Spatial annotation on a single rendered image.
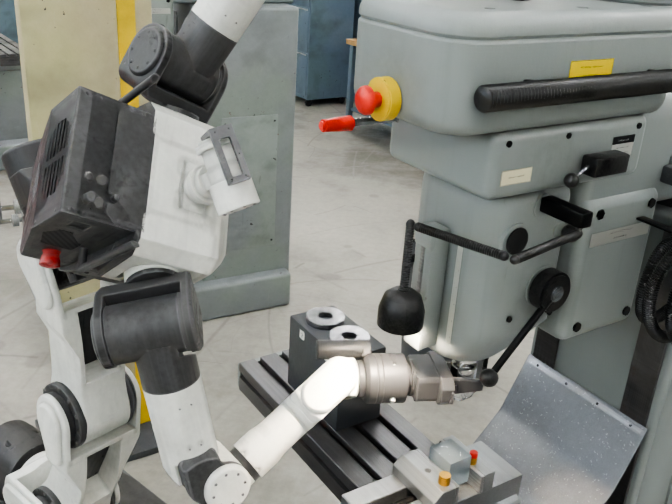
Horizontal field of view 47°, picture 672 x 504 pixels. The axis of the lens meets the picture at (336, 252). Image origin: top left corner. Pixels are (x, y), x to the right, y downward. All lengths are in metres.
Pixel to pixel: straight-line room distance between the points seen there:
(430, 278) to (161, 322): 0.42
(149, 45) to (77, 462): 0.88
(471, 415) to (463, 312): 2.30
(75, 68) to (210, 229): 1.54
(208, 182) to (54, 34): 1.55
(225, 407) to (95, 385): 1.86
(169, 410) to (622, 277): 0.79
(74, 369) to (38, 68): 1.30
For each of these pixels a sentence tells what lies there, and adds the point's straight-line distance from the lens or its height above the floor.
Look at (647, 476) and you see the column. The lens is 1.76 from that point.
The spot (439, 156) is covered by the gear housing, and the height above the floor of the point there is 1.67.
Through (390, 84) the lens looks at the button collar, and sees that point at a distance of 1.07.
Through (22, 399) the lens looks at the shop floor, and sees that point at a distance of 3.65.
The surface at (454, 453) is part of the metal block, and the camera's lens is 1.53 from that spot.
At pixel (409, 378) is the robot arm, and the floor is 1.26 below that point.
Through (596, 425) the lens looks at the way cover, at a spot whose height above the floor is 1.05.
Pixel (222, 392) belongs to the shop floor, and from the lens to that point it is 3.56.
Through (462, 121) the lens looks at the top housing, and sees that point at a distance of 1.03.
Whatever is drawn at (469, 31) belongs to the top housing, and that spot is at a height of 1.87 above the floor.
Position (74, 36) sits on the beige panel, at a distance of 2.70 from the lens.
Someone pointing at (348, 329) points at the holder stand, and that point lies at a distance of 1.75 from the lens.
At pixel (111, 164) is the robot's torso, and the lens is 1.19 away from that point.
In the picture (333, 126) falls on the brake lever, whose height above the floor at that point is 1.70.
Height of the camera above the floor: 2.00
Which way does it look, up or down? 24 degrees down
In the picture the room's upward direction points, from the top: 4 degrees clockwise
